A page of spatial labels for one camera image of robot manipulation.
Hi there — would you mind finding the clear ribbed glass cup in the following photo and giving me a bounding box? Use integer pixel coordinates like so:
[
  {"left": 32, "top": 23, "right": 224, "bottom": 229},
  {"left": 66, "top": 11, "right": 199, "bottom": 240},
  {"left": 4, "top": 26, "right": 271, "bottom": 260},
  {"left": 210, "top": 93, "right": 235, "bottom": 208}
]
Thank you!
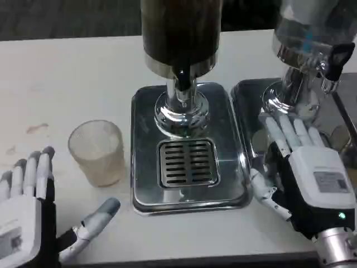
[{"left": 67, "top": 119, "right": 126, "bottom": 188}]

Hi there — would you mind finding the black tap lever handle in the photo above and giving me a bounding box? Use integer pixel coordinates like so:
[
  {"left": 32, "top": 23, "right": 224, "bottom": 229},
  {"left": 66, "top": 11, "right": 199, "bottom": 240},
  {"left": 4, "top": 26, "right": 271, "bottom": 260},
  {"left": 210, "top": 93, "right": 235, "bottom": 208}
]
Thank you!
[{"left": 325, "top": 42, "right": 356, "bottom": 93}]

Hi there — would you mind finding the slotted steel drain grid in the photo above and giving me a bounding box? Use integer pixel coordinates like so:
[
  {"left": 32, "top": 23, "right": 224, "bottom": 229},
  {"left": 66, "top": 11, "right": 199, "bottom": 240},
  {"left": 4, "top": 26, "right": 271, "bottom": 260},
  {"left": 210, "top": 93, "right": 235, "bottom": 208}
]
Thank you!
[{"left": 157, "top": 138, "right": 220, "bottom": 188}]

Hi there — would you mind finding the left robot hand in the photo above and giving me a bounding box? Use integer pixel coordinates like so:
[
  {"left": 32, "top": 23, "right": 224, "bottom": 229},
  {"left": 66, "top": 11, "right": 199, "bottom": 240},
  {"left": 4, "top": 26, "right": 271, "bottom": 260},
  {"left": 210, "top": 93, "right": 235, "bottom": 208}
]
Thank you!
[{"left": 0, "top": 145, "right": 121, "bottom": 268}]

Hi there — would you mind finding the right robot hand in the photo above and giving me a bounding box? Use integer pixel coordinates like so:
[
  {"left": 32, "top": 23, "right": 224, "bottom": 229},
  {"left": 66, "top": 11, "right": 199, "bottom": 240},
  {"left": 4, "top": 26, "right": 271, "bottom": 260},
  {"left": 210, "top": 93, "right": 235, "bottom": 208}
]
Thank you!
[{"left": 249, "top": 114, "right": 357, "bottom": 241}]

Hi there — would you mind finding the black dispenser tap spout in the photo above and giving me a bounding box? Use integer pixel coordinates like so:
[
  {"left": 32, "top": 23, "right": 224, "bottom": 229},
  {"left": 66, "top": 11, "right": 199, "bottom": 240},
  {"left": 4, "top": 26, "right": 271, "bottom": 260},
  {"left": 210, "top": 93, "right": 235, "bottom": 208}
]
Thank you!
[{"left": 172, "top": 65, "right": 197, "bottom": 93}]

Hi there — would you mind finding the dark drink dispenser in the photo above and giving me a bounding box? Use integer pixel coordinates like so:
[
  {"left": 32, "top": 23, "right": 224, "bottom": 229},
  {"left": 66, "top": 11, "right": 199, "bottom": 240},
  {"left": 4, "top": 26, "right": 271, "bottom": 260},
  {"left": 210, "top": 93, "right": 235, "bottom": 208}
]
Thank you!
[{"left": 141, "top": 0, "right": 223, "bottom": 139}]

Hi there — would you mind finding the clear drink dispenser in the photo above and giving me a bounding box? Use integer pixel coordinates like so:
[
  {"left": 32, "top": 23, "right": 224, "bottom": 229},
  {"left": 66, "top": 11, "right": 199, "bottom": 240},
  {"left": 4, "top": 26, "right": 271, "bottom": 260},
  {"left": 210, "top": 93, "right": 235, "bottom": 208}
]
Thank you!
[{"left": 260, "top": 0, "right": 357, "bottom": 121}]

